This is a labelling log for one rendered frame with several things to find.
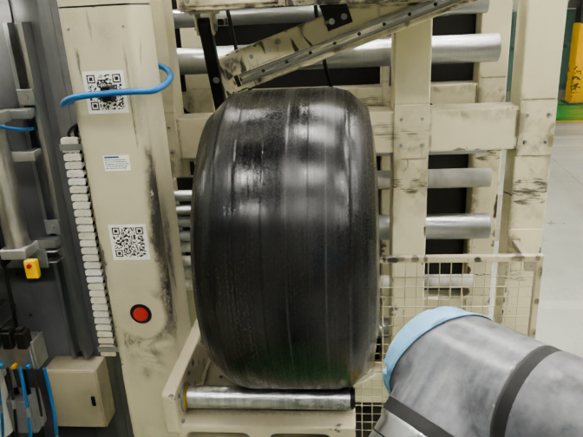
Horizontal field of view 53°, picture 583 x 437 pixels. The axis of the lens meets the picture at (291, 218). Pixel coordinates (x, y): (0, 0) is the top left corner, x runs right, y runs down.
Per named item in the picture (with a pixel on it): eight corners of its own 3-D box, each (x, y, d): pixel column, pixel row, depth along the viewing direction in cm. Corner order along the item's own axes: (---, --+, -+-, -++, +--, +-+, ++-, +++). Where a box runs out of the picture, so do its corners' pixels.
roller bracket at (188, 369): (166, 435, 115) (160, 394, 111) (209, 329, 152) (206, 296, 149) (182, 435, 114) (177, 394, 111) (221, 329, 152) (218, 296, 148)
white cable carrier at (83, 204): (101, 355, 124) (59, 138, 108) (109, 343, 129) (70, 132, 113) (121, 355, 124) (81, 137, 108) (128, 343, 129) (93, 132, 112)
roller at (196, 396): (184, 380, 119) (187, 394, 122) (179, 398, 115) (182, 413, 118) (355, 381, 116) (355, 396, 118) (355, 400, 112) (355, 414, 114)
